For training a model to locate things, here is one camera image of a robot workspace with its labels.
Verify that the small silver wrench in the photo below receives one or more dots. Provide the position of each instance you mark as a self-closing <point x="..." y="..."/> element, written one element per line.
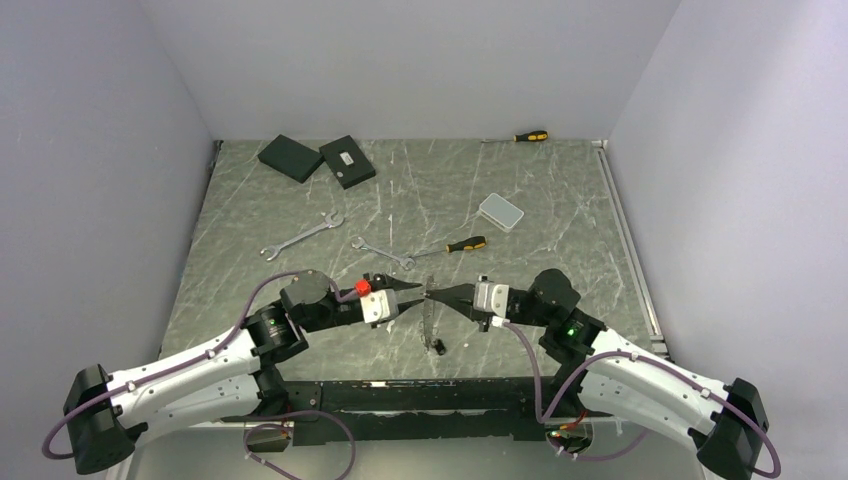
<point x="405" y="262"/>

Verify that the yellow black screwdriver near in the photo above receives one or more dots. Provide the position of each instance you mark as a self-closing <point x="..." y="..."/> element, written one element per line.
<point x="468" y="244"/>

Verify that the black box with label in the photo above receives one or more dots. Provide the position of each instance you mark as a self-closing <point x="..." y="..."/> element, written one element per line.
<point x="347" y="161"/>

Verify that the orange black screwdriver far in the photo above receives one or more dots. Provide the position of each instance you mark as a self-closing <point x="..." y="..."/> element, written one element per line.
<point x="528" y="137"/>

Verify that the large silver wrench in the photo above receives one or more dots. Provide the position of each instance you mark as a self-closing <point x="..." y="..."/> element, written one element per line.
<point x="332" y="220"/>

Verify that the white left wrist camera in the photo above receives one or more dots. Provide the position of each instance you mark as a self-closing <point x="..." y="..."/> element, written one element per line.
<point x="377" y="305"/>

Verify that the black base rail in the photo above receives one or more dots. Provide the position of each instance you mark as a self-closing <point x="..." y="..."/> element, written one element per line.
<point x="413" y="409"/>

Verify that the metal arc keyring plate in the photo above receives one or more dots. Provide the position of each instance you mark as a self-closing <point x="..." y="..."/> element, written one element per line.
<point x="427" y="325"/>

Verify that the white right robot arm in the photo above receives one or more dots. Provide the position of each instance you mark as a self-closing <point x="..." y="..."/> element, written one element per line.
<point x="578" y="359"/>

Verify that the black flat box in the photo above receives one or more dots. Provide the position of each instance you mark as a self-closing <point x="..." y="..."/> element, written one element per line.
<point x="291" y="158"/>

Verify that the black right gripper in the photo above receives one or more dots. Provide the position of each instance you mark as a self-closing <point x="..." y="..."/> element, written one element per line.
<point x="461" y="295"/>

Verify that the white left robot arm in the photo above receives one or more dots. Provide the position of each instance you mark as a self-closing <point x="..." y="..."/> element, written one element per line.
<point x="234" y="375"/>

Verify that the clear plastic box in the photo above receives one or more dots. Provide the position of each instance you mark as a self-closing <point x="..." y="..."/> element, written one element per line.
<point x="500" y="212"/>

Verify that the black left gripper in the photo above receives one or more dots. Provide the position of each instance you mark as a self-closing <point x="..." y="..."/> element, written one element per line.
<point x="383" y="280"/>

